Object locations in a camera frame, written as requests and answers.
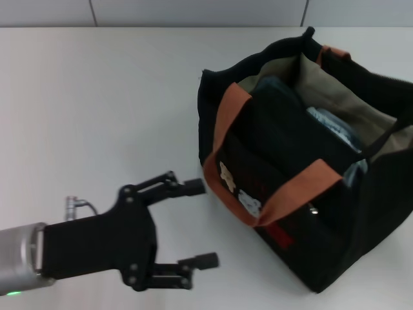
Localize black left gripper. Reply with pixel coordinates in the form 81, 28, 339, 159
41, 170, 221, 292

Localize black bag with orange straps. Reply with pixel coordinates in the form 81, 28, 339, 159
197, 26, 413, 295

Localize left gripper cable with connector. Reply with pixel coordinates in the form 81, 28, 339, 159
65, 195, 99, 223

